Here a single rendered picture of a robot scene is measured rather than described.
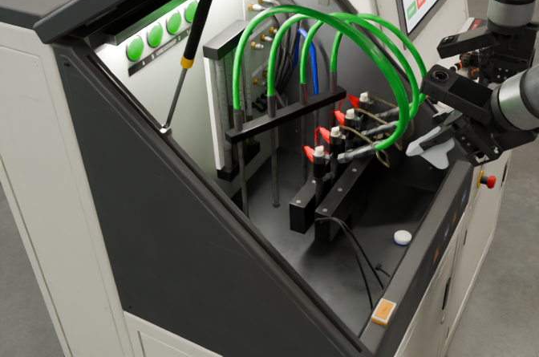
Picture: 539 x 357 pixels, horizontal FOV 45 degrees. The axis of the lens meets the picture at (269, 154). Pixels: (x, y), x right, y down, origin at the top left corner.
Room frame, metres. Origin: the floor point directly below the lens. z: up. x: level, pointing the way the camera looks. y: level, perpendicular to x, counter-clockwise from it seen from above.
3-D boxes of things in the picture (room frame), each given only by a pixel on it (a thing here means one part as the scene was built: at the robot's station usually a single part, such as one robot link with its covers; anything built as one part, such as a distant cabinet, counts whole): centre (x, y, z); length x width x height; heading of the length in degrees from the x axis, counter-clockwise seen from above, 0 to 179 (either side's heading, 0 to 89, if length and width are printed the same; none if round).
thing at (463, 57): (1.67, -0.61, 1.01); 0.23 x 0.11 x 0.06; 149
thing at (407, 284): (0.99, -0.31, 0.87); 0.62 x 0.04 x 0.16; 149
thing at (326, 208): (1.22, -0.17, 0.91); 0.34 x 0.10 x 0.15; 149
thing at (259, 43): (1.46, -0.01, 1.20); 0.13 x 0.03 x 0.31; 149
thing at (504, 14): (1.06, -0.43, 1.43); 0.08 x 0.08 x 0.05
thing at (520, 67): (1.05, -0.44, 1.35); 0.09 x 0.08 x 0.12; 59
